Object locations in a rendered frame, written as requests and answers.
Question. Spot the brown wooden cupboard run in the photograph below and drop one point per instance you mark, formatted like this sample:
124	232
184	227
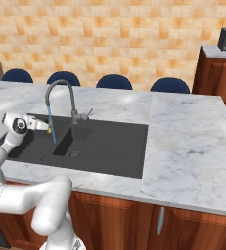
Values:
217	78

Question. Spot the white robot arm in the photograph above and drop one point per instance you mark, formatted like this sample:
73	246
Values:
18	197

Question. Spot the brown wooden cupboard door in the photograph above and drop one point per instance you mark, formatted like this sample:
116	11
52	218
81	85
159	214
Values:
111	223
202	232

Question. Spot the yellow green sponge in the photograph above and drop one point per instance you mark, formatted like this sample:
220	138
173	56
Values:
48	129

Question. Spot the grey curved sink tap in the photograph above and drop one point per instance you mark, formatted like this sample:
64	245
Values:
73	101

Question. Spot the blue water stream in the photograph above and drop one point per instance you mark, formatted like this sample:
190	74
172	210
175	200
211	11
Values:
53	130

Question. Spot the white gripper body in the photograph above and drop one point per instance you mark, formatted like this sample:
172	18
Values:
37	124

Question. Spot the dark grey sink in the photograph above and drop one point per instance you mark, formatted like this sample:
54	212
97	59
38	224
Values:
111	146

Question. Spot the dark blue chair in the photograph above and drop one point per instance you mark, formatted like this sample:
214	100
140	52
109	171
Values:
17	76
114	82
63	78
170	86

